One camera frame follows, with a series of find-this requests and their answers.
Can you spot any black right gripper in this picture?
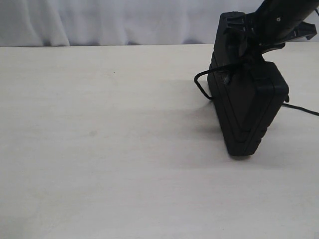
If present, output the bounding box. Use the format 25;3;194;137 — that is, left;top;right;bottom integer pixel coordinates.
223;12;317;54

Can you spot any black cord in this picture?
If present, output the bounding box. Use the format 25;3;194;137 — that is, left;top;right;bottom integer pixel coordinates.
193;61;319;116

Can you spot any black plastic case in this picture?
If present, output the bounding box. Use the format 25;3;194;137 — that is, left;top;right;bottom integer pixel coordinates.
207;13;289;157

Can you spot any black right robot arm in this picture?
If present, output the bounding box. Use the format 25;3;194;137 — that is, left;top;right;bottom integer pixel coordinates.
219;0;319;56

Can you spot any white backdrop curtain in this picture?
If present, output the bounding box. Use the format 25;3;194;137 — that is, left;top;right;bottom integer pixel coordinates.
0;0;319;47

